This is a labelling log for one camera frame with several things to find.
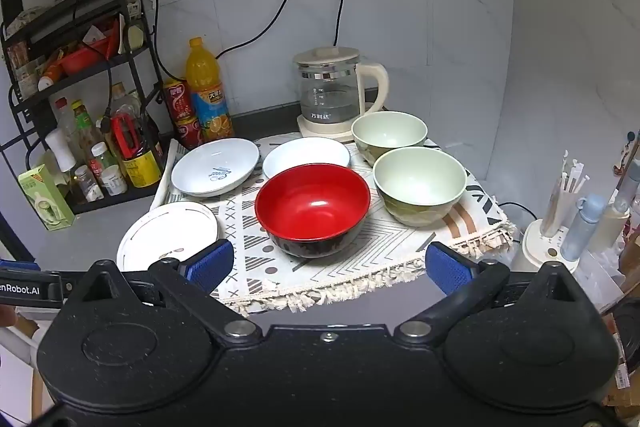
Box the brown cardboard box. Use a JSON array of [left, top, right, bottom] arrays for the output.
[[597, 302, 640, 410]]

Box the red and black bowl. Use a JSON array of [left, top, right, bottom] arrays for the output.
[[254, 164, 372, 259]]

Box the white metal frame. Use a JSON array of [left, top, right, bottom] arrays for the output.
[[0, 321, 51, 423]]

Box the small white label jar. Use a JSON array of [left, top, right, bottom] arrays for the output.
[[100, 164, 129, 196]]

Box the light blue bottle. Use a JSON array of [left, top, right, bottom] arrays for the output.
[[560, 193, 608, 263]]

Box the white plate gold rim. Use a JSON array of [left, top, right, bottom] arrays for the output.
[[117, 201, 221, 275]]

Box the pale green bowl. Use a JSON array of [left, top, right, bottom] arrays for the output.
[[351, 111, 428, 168], [372, 147, 468, 228]]

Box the red plastic basket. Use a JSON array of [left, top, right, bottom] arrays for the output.
[[59, 38, 114, 76]]

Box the thin black cable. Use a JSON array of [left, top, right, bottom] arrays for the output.
[[499, 201, 537, 230]]

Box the black metal kitchen rack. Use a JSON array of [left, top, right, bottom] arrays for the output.
[[0, 0, 168, 215]]

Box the white plate cursive blue print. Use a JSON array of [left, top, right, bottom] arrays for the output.
[[170, 138, 261, 198]]

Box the patterned fringed table cloth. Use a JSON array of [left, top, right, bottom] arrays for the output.
[[149, 134, 518, 315]]

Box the small clear spice jar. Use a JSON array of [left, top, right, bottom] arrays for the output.
[[74, 165, 105, 202]]

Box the red capped clear bottle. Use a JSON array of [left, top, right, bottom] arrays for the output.
[[53, 97, 83, 148]]

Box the cream kettle base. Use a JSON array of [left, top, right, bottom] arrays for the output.
[[297, 104, 386, 140]]

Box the cream utensil holder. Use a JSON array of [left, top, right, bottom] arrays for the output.
[[510, 218, 581, 275]]

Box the soy sauce bottle yellow label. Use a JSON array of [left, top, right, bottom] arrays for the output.
[[110, 82, 163, 188]]

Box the green cardboard box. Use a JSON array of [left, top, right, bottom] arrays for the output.
[[18, 164, 76, 232]]

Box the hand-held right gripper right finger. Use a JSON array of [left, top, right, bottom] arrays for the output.
[[394, 241, 581, 342]]

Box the white capped seasoning bottle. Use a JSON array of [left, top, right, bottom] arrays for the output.
[[45, 128, 77, 174]]

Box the cream bottle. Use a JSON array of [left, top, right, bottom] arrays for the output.
[[587, 202, 631, 258]]

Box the glass kettle cream handle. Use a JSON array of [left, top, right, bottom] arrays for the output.
[[292, 47, 390, 122]]

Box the white deep plate blue rim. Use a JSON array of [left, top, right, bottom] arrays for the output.
[[262, 137, 351, 182]]

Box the orange juice bottle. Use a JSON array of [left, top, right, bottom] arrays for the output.
[[185, 37, 235, 142]]

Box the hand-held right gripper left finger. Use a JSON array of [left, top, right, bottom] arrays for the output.
[[75, 238, 263, 342]]

